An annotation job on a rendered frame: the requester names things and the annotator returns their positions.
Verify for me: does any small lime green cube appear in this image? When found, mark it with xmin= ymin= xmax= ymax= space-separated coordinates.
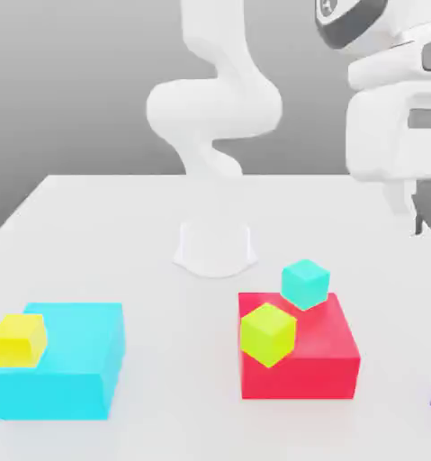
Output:
xmin=239 ymin=302 xmax=298 ymax=369

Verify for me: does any small yellow cube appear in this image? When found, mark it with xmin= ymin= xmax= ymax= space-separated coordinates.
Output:
xmin=0 ymin=312 xmax=49 ymax=369

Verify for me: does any large red box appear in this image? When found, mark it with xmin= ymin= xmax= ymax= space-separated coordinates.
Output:
xmin=238 ymin=291 xmax=363 ymax=402

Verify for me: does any large cyan box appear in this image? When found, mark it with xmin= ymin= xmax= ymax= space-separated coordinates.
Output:
xmin=0 ymin=301 xmax=127 ymax=422

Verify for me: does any small teal cube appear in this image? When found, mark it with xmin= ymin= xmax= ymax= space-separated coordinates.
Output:
xmin=281 ymin=258 xmax=332 ymax=312

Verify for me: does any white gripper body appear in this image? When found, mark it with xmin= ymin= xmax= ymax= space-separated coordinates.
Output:
xmin=345 ymin=85 xmax=431 ymax=183

